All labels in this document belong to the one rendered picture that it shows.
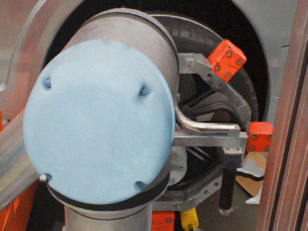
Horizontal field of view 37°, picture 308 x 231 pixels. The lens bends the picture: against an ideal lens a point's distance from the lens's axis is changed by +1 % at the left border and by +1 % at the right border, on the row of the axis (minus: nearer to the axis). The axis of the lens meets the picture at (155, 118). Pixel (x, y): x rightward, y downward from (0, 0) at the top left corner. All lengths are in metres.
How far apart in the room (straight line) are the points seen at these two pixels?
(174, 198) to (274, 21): 0.67
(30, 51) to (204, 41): 0.56
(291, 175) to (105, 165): 0.17
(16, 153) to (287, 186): 0.32
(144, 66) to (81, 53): 0.05
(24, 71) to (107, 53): 1.25
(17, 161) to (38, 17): 0.99
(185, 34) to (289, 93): 0.98
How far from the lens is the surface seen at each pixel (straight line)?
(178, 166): 1.31
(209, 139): 1.23
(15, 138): 0.58
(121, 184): 0.36
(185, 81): 1.71
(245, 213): 2.57
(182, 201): 1.58
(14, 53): 1.60
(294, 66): 0.42
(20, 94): 1.64
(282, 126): 0.44
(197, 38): 1.40
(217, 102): 1.27
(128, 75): 0.34
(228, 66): 1.35
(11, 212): 1.39
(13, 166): 0.59
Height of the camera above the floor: 1.58
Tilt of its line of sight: 28 degrees down
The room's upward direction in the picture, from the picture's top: 3 degrees clockwise
